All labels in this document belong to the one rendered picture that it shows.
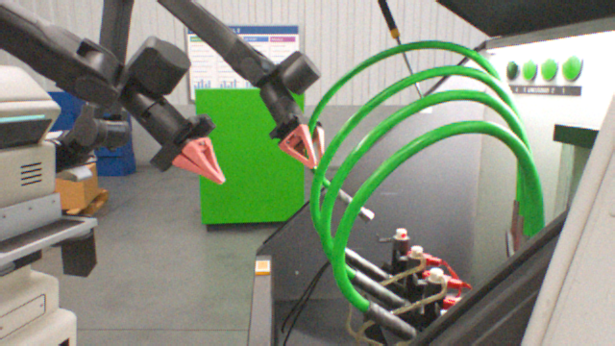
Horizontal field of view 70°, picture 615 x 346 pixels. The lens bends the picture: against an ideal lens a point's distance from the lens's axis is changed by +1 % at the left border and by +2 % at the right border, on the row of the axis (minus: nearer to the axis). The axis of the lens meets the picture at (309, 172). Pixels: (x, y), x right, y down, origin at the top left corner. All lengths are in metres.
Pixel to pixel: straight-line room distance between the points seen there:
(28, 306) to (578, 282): 1.09
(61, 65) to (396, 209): 0.75
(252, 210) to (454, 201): 3.10
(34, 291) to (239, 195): 2.97
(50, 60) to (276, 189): 3.44
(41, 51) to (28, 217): 0.52
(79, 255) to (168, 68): 0.67
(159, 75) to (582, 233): 0.55
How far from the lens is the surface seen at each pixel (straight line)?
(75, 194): 4.81
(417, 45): 0.79
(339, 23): 7.17
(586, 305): 0.39
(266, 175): 3.99
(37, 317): 1.26
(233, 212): 4.08
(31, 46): 0.71
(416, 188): 1.08
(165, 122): 0.70
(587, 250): 0.40
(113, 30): 1.17
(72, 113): 7.11
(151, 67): 0.69
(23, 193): 1.15
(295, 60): 0.89
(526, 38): 0.93
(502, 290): 0.43
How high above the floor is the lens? 1.36
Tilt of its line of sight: 12 degrees down
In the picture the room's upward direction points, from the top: straight up
